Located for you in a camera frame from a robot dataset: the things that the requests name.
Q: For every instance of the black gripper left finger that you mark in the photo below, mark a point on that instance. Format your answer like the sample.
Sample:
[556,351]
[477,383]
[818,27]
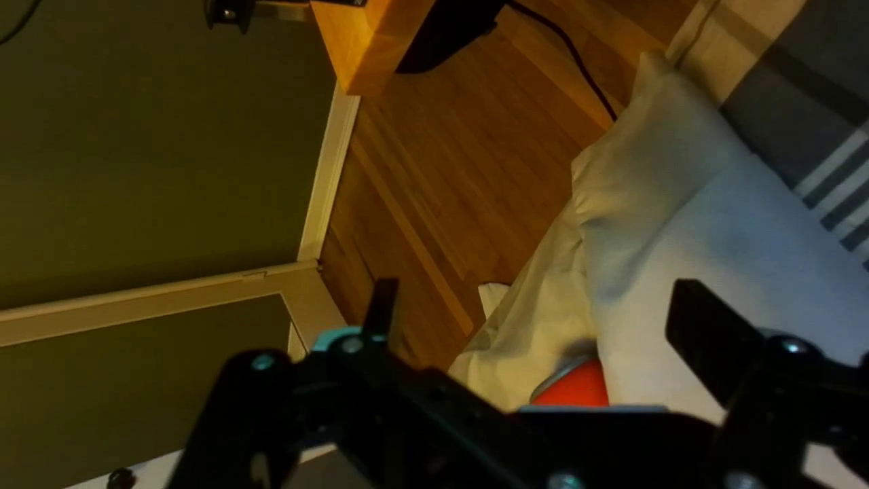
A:
[382,306]

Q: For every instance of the plaid checkered bed comforter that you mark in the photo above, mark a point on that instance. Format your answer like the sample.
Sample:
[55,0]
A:
[793,82]

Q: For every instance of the orange plastic baseball bat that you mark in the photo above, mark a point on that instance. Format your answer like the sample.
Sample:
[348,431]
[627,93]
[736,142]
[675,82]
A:
[577,385]

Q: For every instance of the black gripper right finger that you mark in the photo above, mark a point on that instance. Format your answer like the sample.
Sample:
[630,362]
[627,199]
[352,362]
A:
[710,336]

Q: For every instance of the grey pillow case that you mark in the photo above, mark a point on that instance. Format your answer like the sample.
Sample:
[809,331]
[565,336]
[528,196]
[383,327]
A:
[666,194]

